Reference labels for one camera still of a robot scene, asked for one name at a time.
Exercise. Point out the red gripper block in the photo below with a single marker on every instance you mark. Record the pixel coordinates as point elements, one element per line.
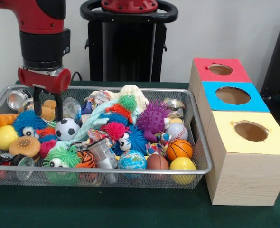
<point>45,82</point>

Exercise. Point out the clear plastic packet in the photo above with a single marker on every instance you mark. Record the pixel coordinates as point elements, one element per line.
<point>71,107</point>

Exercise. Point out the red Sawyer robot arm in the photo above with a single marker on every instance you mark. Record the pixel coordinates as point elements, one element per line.
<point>42,42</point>

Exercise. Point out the shallow metal mesh bin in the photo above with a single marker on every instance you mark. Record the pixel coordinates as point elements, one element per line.
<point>130,180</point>

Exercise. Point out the wooden box with three holes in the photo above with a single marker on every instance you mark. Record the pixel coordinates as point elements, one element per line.
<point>244,180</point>

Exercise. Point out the black and white soccer ball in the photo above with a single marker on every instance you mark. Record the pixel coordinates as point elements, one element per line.
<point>67,129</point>

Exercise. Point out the blue plastic toy block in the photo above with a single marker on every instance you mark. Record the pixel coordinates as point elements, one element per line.
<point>86,107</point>

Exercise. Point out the green spiky toy with eye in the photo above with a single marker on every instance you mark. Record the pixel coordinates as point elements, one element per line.
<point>61,156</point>

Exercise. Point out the cream knit cloth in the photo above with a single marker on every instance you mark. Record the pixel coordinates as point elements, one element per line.
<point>130,90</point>

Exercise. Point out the blue spiky toy with eyes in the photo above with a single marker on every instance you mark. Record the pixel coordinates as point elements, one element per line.
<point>133,140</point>

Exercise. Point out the globe print ball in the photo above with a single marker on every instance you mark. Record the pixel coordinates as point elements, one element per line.
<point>132,160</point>

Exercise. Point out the purple spiky monster toy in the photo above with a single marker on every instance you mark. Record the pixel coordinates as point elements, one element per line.
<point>152,118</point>

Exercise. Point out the white baseball toy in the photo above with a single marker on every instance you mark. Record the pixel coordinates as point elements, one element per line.
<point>176,131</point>

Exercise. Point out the orange basketball toy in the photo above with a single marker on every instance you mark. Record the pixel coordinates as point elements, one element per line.
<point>179,148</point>

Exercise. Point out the yellow ball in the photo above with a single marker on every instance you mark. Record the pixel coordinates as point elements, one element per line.
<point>182,166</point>

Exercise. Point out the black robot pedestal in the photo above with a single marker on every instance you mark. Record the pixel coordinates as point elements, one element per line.
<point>130,47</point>

